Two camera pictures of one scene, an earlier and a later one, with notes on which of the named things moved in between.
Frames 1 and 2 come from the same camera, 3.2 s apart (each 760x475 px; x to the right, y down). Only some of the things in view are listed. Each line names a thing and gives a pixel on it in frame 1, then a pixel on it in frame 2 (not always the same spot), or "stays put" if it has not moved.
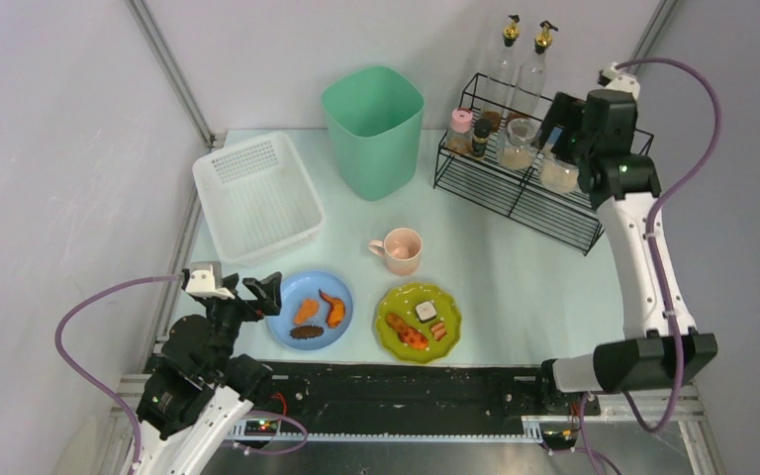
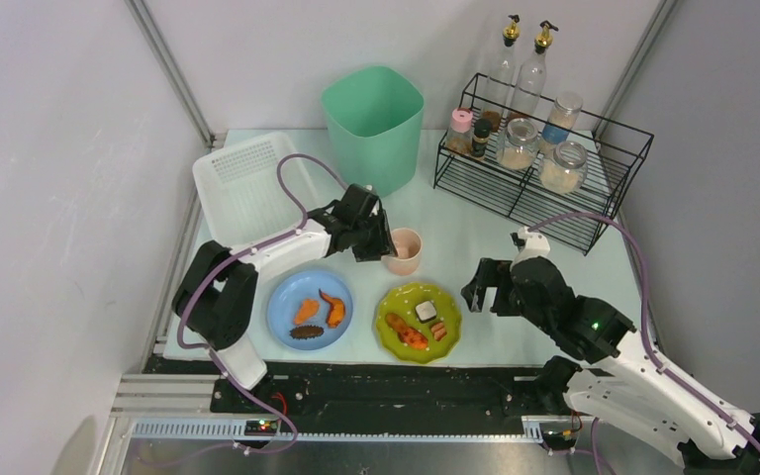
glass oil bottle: [531, 77] stays put
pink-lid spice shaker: [459, 137] stays put
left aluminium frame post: [164, 51] stays put
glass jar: [518, 144] stays put
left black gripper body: [246, 301] to [367, 238]
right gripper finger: [564, 110] to [492, 273]
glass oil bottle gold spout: [499, 79] stays put
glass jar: [557, 175] stays put
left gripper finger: [270, 299] to [376, 242]
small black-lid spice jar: [482, 130] stays put
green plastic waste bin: [375, 115] stays put
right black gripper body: [564, 123] to [497, 288]
